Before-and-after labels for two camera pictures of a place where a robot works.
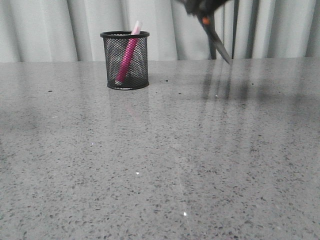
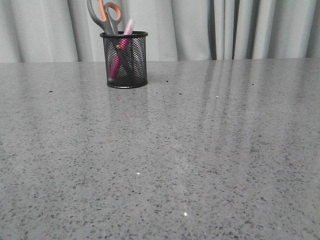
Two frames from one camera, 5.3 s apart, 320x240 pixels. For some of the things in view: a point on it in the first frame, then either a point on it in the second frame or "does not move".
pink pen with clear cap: [129, 49] -> [123, 44]
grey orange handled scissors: [215, 40] -> [113, 15]
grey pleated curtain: [69, 30] does not move
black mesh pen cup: [126, 59] does not move
